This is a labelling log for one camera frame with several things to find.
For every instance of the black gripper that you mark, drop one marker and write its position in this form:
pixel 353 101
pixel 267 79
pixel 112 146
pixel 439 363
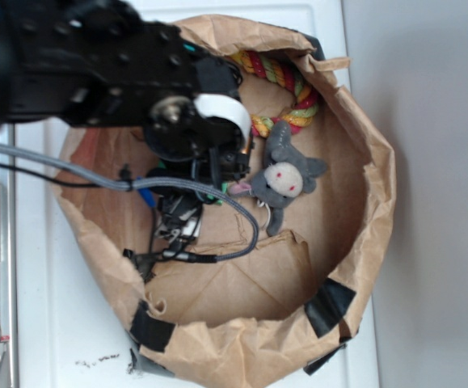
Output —
pixel 200 131

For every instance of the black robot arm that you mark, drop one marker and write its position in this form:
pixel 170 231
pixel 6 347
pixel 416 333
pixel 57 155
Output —
pixel 99 64

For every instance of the grey plush mouse toy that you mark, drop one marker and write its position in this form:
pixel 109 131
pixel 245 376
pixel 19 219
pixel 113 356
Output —
pixel 287 173

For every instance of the black tape piece right upper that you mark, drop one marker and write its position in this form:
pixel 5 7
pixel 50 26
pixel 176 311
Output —
pixel 148 331

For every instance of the black tape piece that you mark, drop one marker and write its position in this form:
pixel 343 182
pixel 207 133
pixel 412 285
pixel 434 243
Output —
pixel 144 364
pixel 148 331
pixel 326 309
pixel 315 365

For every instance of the black tape piece right lower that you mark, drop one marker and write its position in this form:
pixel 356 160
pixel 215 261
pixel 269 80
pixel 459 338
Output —
pixel 144 364

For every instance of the brown paper bag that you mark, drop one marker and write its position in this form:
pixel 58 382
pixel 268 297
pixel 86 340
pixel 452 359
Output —
pixel 241 322

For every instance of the black tape piece left upper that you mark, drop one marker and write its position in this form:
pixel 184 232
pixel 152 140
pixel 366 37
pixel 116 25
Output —
pixel 326 309

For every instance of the black tape piece left lower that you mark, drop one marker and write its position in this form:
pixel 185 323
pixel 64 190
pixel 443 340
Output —
pixel 315 365

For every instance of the aluminium frame rail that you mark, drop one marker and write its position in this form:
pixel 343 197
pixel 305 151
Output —
pixel 9 366

